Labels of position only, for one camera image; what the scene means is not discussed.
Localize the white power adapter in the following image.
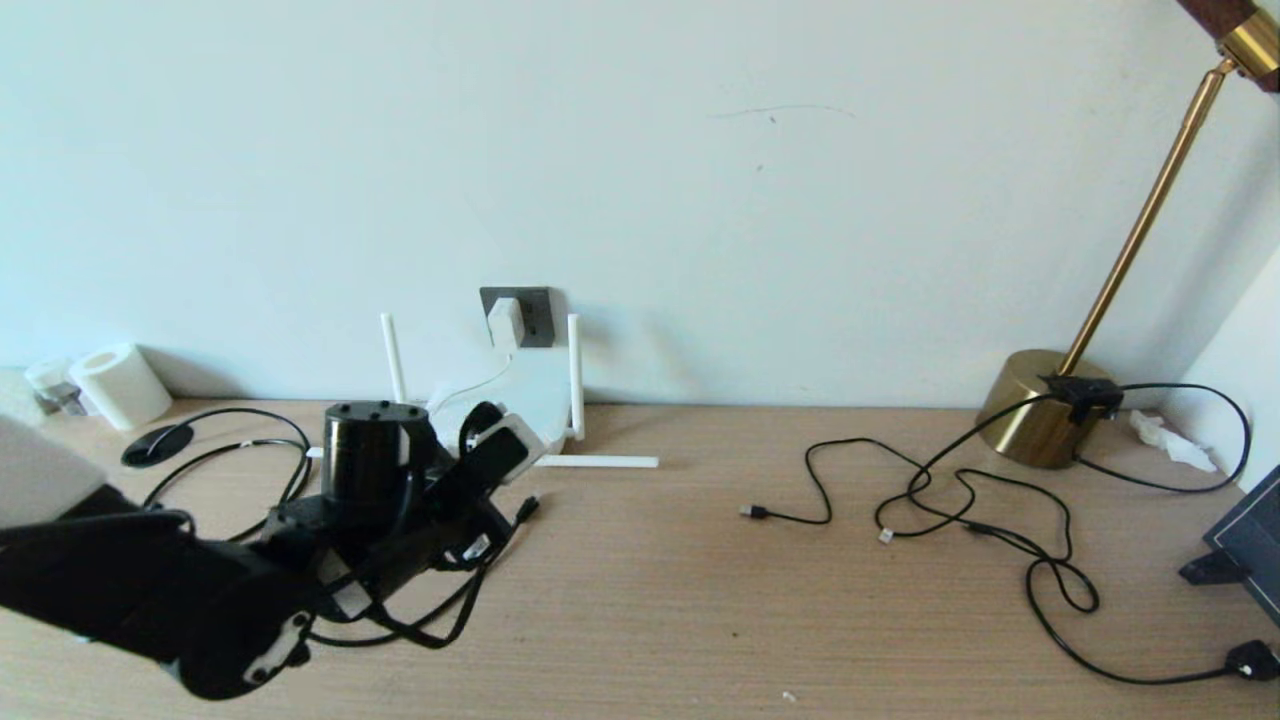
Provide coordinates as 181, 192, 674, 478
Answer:
487, 297, 525, 351

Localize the grey wall socket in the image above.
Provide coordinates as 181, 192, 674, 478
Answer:
479, 287, 554, 348

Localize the white paper roll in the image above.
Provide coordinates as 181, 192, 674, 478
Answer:
70, 343, 173, 431

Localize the black lamp power cord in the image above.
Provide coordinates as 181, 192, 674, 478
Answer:
905, 384, 1280, 686

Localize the small clear jar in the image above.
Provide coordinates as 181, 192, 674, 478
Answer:
26, 360, 89, 418

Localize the white adapter cable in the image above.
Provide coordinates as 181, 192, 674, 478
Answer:
430, 350, 516, 413

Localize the crumpled white tissue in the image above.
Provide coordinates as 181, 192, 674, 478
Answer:
1127, 411, 1216, 474

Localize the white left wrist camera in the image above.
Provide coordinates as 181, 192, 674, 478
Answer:
455, 412, 548, 501

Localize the thin black usb cable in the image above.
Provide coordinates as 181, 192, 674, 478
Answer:
741, 438, 1101, 613

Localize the black inline cord switch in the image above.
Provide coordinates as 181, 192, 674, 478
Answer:
1037, 373, 1121, 426

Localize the black oval desk grommet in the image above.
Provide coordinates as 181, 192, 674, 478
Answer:
122, 423, 197, 468

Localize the black ethernet cable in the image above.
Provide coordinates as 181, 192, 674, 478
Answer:
140, 408, 541, 641

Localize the brass desk lamp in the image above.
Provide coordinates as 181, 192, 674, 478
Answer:
975, 0, 1280, 471

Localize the white wifi router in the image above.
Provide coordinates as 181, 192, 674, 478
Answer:
308, 313, 661, 469

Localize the translucent plastic object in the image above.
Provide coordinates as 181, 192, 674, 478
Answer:
0, 368, 46, 421

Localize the black left camera cable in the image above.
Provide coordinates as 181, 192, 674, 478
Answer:
300, 402, 501, 649

